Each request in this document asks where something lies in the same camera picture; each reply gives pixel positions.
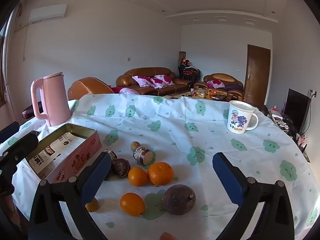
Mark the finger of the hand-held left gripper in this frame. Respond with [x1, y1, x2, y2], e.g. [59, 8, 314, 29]
[0, 121, 20, 144]
[0, 131, 39, 173]

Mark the small orange kumquat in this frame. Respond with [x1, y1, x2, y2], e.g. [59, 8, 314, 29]
[85, 197, 99, 212]

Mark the small jar with cork lid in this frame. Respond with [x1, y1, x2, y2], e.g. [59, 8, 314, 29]
[132, 146, 154, 165]

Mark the pink metal tin box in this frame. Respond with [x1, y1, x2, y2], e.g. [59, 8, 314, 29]
[25, 123, 102, 184]

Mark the purple blanket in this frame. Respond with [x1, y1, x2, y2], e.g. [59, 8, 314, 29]
[222, 84, 244, 92]

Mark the white cartoon print mug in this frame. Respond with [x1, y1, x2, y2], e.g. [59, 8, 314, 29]
[227, 100, 259, 135]

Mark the stack of dark chairs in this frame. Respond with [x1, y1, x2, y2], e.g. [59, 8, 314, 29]
[178, 64, 201, 82]

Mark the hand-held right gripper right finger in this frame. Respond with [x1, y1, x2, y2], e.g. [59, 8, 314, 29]
[212, 152, 295, 240]

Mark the dark red chair seat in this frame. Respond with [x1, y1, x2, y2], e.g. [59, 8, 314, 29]
[22, 104, 38, 119]

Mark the purple passion fruit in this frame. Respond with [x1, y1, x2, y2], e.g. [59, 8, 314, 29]
[163, 184, 196, 216]

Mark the brown leather sofa armrest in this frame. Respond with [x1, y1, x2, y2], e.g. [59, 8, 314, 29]
[67, 77, 115, 100]

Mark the pink floral pillow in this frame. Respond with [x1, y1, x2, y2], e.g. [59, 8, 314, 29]
[150, 74, 175, 89]
[207, 79, 225, 88]
[132, 75, 154, 88]

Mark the pink electric kettle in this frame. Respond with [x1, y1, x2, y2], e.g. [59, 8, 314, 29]
[30, 72, 73, 127]

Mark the white air conditioner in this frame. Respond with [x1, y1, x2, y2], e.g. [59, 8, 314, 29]
[29, 6, 66, 24]

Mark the large orange mandarin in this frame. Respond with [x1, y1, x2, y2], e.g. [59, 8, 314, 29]
[147, 162, 174, 186]

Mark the long brown leather sofa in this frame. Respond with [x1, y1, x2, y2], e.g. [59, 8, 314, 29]
[116, 67, 194, 97]

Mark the white green cloud tablecloth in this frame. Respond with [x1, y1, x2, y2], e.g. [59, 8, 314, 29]
[0, 94, 318, 240]

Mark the cluttered coffee table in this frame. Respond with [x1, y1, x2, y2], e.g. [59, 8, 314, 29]
[164, 89, 229, 100]

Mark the brown leather armchair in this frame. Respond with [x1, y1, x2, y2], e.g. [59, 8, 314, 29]
[194, 73, 245, 102]

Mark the brown wooden door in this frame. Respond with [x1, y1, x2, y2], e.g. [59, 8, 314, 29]
[244, 44, 271, 107]

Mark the black television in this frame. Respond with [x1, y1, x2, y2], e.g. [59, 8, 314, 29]
[285, 88, 312, 135]

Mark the pink rolled cushion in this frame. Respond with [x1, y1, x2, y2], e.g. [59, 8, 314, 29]
[119, 87, 139, 95]

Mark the cluttered television stand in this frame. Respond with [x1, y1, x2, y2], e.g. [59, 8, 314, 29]
[265, 105, 312, 163]

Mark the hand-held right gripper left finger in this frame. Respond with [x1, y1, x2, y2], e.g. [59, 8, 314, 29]
[28, 151, 112, 240]

